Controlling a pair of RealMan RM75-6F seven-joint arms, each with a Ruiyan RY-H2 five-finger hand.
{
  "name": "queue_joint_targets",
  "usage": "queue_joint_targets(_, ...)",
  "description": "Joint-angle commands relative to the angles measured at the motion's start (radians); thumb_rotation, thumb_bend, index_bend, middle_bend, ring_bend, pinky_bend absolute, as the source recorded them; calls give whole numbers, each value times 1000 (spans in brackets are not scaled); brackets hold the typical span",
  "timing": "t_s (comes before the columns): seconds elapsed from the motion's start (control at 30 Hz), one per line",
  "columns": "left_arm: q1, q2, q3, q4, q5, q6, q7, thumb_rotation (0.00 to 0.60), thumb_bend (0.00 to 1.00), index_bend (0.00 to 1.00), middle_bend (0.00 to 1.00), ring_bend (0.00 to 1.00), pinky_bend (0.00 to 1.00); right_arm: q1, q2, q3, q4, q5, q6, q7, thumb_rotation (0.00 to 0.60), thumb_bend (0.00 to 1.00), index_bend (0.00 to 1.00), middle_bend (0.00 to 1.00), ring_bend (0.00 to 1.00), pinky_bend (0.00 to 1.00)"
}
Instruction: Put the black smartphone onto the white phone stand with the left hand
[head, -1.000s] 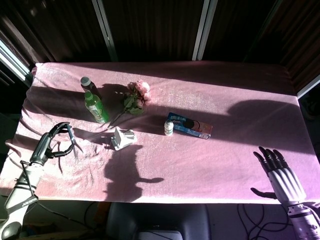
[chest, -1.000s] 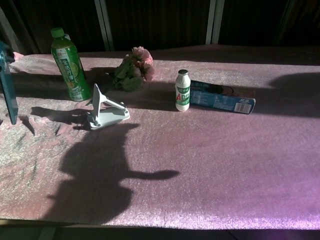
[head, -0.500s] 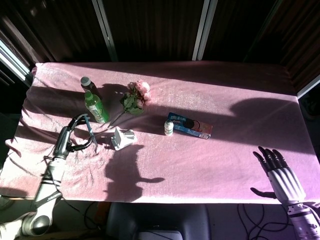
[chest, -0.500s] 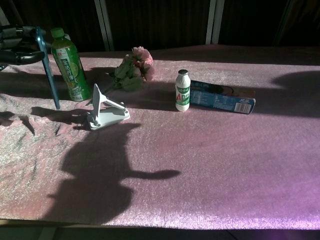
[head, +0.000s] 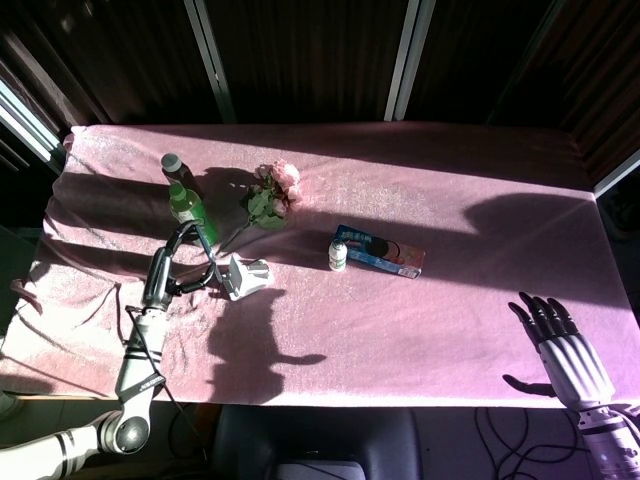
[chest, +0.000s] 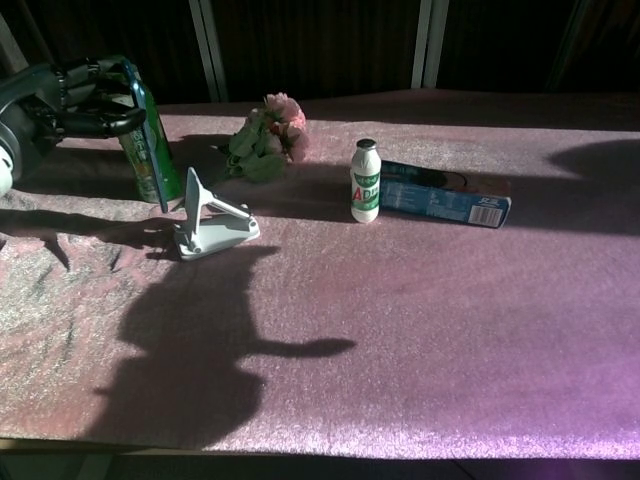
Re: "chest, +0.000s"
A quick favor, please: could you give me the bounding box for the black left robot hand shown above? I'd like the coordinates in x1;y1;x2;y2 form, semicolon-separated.
23;56;148;142

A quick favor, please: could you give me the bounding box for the black smartphone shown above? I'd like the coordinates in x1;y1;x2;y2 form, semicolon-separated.
119;58;170;214

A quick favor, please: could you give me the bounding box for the white folding phone stand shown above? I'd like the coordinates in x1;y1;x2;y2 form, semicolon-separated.
171;166;263;263

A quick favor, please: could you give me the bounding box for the green tea bottle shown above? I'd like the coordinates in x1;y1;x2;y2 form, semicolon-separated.
102;55;183;204

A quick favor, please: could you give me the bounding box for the pink artificial flower bouquet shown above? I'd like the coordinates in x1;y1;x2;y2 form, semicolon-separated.
215;92;308;184

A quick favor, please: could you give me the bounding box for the small white AD milk bottle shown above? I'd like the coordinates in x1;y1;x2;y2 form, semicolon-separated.
350;138;383;224

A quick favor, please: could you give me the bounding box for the pink foam table cloth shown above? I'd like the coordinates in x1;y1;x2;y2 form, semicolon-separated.
0;88;640;462

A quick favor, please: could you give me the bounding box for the blue rectangular snack box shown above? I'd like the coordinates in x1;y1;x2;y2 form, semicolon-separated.
379;159;513;230

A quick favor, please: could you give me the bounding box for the white window frame post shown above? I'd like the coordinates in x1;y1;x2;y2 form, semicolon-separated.
187;0;229;104
410;0;449;90

